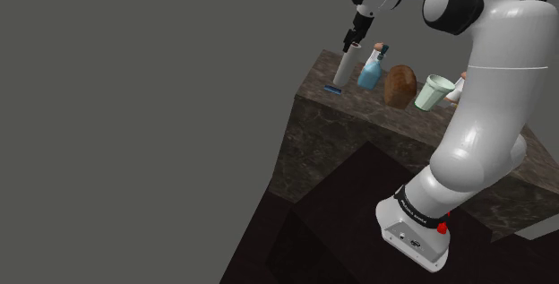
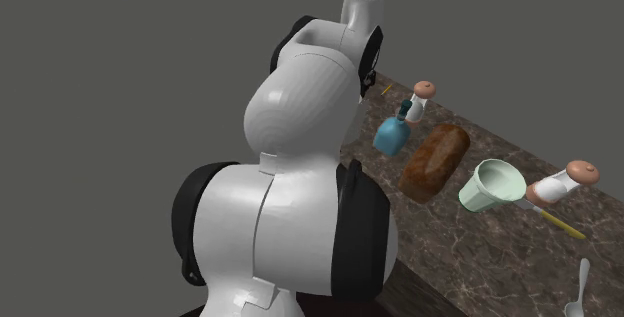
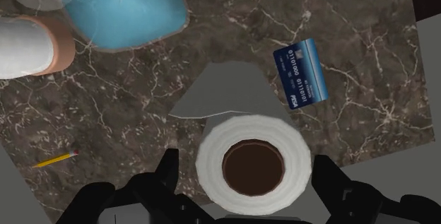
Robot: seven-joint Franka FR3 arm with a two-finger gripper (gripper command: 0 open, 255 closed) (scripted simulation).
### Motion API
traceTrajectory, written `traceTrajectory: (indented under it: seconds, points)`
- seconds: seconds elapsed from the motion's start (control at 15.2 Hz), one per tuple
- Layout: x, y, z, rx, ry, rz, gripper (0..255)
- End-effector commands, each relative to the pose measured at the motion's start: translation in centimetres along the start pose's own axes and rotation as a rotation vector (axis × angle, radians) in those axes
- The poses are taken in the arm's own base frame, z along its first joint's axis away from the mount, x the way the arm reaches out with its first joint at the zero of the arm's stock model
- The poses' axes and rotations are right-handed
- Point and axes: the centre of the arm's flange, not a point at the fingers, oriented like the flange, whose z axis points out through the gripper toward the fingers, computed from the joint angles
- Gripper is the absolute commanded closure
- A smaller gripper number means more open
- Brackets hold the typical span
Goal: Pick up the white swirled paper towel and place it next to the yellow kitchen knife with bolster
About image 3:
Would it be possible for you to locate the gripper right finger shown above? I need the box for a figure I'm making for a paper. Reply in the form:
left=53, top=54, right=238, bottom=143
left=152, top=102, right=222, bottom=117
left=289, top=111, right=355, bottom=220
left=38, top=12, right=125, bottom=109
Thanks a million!
left=311, top=154, right=441, bottom=224

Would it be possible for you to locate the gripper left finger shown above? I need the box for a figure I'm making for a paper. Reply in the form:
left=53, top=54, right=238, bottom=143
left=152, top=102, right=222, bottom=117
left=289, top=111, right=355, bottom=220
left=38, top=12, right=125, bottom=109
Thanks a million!
left=56, top=148, right=214, bottom=224

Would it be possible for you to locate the white toilet paper roll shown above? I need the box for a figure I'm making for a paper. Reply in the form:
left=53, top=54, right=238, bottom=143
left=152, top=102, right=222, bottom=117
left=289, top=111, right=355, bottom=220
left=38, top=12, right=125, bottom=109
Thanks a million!
left=168, top=61, right=313, bottom=216

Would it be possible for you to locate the yellow pencil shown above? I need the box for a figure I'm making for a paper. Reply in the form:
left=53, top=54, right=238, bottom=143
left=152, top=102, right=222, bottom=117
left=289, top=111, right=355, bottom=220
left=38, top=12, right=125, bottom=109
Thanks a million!
left=31, top=149, right=80, bottom=169

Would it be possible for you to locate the blue bank card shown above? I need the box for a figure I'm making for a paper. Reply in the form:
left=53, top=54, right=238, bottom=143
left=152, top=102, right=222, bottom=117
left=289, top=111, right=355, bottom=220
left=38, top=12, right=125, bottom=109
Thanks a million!
left=273, top=37, right=329, bottom=110

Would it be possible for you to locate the light blue faceted vase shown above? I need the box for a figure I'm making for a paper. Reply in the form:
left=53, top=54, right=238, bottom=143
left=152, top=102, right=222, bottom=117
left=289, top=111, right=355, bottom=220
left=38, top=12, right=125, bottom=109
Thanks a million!
left=64, top=0, right=190, bottom=53

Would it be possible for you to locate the white and orange cylinder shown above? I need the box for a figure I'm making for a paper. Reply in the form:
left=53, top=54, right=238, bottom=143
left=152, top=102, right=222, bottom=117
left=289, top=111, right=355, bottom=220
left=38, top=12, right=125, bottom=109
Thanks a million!
left=0, top=15, right=76, bottom=80

